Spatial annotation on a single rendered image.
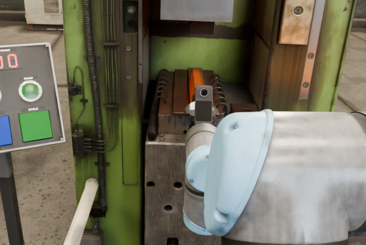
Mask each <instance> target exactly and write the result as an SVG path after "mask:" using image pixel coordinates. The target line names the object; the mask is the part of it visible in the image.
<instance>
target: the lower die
mask: <svg viewBox="0 0 366 245"><path fill-rule="evenodd" d="M191 69H200V71H202V77H203V82H204V85H210V86H212V85H213V84H214V83H215V82H216V80H214V81H213V82H212V83H211V80H212V79H213V78H215V76H213V77H212V79H210V77H211V75H213V74H214V71H213V70H202V69H201V68H188V70H180V69H175V71H169V76H168V77H169V80H168V88H167V98H166V100H167V104H164V99H163V98H160V106H159V110H158V134H186V133H187V132H188V128H189V120H188V117H185V108H186V107H187V106H188V105H189V104H190V103H192V82H191ZM216 92H218V89H216V90H215V92H213V105H214V106H215V107H216V105H217V104H218V103H220V102H221V100H220V99H218V100H217V102H215V99H216V98H218V97H219V94H217V95H216V97H214V94H215V93H216ZM218 114H219V116H218V118H217V121H215V124H216V128H217V126H218V124H219V123H220V122H221V121H222V119H223V109H222V105H219V106H218ZM184 130H186V131H187V132H186V133H184Z"/></svg>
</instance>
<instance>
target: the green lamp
mask: <svg viewBox="0 0 366 245"><path fill-rule="evenodd" d="M22 95H23V96H24V97H25V98H27V99H34V98H36V97H37V96H38V95H39V87H38V86H37V85H36V84H34V83H26V84H25V85H24V86H23V87H22Z"/></svg>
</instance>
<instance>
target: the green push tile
mask: <svg viewBox="0 0 366 245"><path fill-rule="evenodd" d="M19 119H20V126H21V133H22V140H23V142H31V141H35V140H42V139H48V138H52V137H53V135H52V128H51V121H50V115H49V111H48V110H46V111H38V112H30V113H22V114H19Z"/></svg>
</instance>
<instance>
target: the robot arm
mask: <svg viewBox="0 0 366 245"><path fill-rule="evenodd" d="M218 116H219V114H218V109H217V108H216V107H215V106H214V105H213V88H212V86H210V85H198V86H196V89H195V101H194V102H192V103H190V104H189V105H188V106H187V107H186V108H185V117H188V120H189V128H188V132H187V133H186V138H185V148H186V165H185V192H184V206H183V209H182V210H183V213H184V223H185V225H186V226H187V227H188V228H189V229H190V230H191V231H192V232H194V233H196V234H199V235H212V234H214V235H215V236H217V237H218V236H221V244H222V245H349V239H348V231H350V232H360V231H366V112H350V113H345V112H273V111H272V110H270V109H265V110H263V111H261V112H240V113H232V114H229V115H227V116H226V117H225V118H223V119H222V121H221V122H220V123H219V124H218V126H217V128H216V124H215V121H217V118H218Z"/></svg>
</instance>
